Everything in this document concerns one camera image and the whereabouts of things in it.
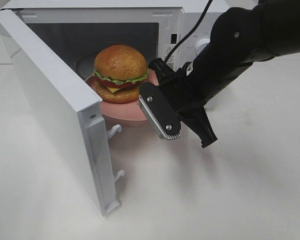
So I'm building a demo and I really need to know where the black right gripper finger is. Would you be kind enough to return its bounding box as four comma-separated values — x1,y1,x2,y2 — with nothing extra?
177,106,218,148
148,57,176,87

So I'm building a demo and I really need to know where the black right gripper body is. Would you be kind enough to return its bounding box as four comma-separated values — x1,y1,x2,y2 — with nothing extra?
159,61,210,117

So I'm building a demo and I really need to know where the toy hamburger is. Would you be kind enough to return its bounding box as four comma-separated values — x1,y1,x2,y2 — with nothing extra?
93,44,150,104

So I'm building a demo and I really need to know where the pink round plate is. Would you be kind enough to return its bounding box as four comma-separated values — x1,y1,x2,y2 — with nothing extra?
85,69,158,128

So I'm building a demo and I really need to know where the white microwave door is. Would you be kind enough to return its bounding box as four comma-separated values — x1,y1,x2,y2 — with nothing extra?
0,9,125,216

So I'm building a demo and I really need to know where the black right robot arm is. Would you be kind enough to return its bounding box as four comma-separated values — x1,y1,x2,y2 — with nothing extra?
139,0,300,148

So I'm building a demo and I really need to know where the white warning label sticker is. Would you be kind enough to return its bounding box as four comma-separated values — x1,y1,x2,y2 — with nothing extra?
162,44,175,70

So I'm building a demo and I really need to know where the white upper microwave knob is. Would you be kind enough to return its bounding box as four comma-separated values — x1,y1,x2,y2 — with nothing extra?
194,37,210,56

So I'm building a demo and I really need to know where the white microwave oven body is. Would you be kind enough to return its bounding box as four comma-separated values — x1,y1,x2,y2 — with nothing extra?
0,0,206,73

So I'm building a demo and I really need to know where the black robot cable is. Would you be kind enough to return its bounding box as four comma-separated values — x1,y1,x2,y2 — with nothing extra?
163,0,213,66

